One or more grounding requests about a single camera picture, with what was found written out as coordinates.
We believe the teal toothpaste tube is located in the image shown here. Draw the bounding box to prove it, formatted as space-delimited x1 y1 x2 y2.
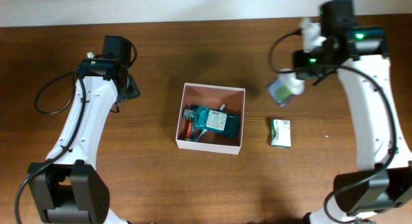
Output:
184 120 194 141

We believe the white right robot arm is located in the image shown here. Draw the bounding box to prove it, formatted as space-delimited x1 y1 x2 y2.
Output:
294 0 411 223

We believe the green white soap packet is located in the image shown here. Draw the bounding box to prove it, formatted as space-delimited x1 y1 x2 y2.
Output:
270 119 292 149

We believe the pink open cardboard box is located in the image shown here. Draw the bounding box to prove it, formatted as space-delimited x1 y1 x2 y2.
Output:
176 83 246 155

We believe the blue white toothbrush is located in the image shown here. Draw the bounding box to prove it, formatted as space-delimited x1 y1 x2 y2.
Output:
192 104 226 142

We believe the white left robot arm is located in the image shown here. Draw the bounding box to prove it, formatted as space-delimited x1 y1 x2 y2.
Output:
14 35 140 223

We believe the clear foam soap dispenser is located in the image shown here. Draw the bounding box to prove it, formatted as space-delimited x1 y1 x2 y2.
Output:
267 68 304 107

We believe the teal mouthwash bottle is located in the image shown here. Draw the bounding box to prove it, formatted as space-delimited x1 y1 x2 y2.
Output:
183 105 240 138

